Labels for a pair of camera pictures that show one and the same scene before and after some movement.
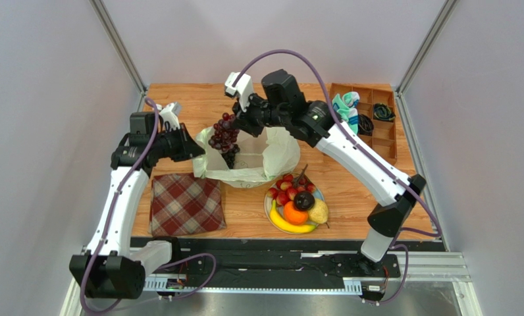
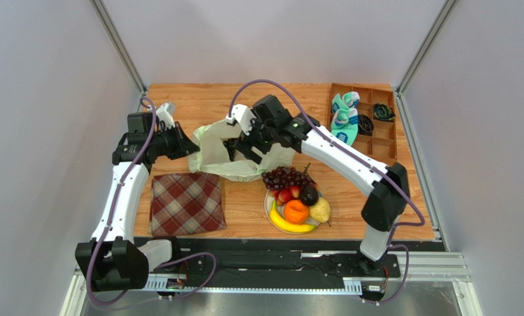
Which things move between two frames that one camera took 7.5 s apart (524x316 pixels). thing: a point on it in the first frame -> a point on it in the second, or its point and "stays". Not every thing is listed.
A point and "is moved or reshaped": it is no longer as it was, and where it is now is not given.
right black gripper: x=248 y=117 -> x=248 y=143
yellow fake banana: x=294 y=228 stays
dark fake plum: x=304 y=200 is moved or reshaped
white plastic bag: x=274 y=153 is moved or reshaped
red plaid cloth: x=185 y=204 stays
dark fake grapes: x=225 y=138 -> x=283 y=176
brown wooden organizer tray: x=382 y=141 stays
